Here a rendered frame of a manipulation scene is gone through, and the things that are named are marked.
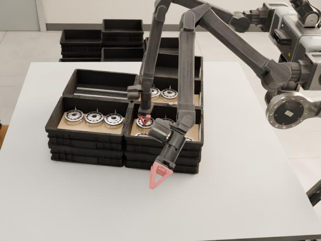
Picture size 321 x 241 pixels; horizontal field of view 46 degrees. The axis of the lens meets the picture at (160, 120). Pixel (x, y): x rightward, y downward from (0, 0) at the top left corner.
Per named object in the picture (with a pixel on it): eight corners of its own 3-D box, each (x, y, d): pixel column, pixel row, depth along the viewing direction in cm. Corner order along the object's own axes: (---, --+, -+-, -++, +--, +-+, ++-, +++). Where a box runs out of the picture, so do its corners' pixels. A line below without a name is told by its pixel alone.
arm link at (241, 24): (165, -16, 162) (163, -21, 170) (153, 14, 168) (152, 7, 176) (253, 20, 174) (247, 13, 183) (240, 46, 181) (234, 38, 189)
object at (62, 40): (104, 59, 403) (102, 29, 382) (103, 73, 379) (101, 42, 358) (66, 59, 398) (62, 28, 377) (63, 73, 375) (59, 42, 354)
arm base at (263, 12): (266, 33, 180) (272, 8, 172) (250, 32, 179) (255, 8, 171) (261, 25, 186) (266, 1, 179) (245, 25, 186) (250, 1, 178)
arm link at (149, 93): (152, 92, 191) (151, 85, 196) (138, 92, 191) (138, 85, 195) (151, 103, 196) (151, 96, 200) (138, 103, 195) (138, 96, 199)
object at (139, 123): (156, 118, 210) (156, 117, 210) (152, 129, 202) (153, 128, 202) (138, 115, 211) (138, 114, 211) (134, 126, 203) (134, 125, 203)
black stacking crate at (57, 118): (131, 118, 216) (131, 102, 209) (123, 153, 193) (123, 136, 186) (63, 112, 218) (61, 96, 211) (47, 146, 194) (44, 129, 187)
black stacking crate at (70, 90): (138, 90, 240) (138, 74, 233) (131, 118, 216) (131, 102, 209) (77, 84, 241) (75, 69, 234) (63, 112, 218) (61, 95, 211)
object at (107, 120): (124, 115, 211) (124, 114, 211) (121, 125, 203) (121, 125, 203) (106, 113, 212) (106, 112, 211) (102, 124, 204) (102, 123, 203)
